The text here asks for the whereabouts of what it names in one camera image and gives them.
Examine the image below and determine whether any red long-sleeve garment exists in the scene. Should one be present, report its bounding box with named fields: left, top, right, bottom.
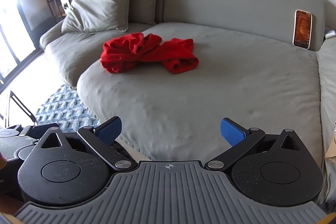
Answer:
left=100, top=32, right=199, bottom=74

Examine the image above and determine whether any black metal stand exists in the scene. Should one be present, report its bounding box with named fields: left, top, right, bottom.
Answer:
left=1, top=90, right=37, bottom=128

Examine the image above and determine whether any blue white patterned rug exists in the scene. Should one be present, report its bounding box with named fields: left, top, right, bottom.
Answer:
left=35, top=84, right=100, bottom=132

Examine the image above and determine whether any grey-green round sofa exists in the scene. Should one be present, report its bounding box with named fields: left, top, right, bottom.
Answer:
left=40, top=0, right=335, bottom=202

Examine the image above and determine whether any front grey-green pillow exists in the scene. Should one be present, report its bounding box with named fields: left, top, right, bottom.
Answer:
left=62, top=0, right=129, bottom=33

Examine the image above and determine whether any smartphone in white case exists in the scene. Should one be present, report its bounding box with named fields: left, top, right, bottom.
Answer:
left=292, top=10, right=313, bottom=50

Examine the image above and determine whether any white charger block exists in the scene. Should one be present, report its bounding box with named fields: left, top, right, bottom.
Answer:
left=324, top=30, right=336, bottom=40

